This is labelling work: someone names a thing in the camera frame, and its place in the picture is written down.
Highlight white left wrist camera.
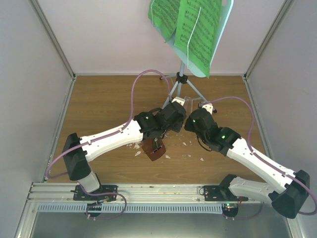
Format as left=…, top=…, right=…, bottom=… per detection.
left=171, top=97, right=185, bottom=106

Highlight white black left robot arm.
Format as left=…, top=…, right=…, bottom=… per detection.
left=63, top=97, right=186, bottom=200

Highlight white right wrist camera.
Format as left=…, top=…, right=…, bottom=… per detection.
left=201, top=104, right=217, bottom=115

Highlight grey slotted cable duct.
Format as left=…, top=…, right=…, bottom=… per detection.
left=38, top=203, right=222, bottom=214

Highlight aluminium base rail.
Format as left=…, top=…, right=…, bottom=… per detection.
left=26, top=182, right=273, bottom=204

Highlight light blue music stand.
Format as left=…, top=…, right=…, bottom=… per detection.
left=155, top=0, right=234, bottom=102

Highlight green sheet music left page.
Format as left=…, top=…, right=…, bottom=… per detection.
left=148, top=0, right=180, bottom=41

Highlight green sheet music page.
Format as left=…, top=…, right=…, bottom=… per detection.
left=148, top=0, right=180, bottom=41
left=174, top=0, right=222, bottom=78

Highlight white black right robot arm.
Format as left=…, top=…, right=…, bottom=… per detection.
left=185, top=108, right=310, bottom=219

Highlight green sheet music right page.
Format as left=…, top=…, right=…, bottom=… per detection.
left=174, top=0, right=222, bottom=78

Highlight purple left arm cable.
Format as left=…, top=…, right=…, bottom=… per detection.
left=45, top=69, right=174, bottom=179

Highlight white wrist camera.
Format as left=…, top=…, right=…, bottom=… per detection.
left=171, top=97, right=185, bottom=106
left=201, top=104, right=217, bottom=115

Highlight clear plastic metronome cover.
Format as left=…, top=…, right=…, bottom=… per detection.
left=183, top=96, right=193, bottom=117

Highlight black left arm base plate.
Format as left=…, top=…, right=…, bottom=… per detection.
left=71, top=185, right=118, bottom=202

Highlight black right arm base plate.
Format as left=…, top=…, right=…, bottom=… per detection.
left=202, top=185, right=249, bottom=202

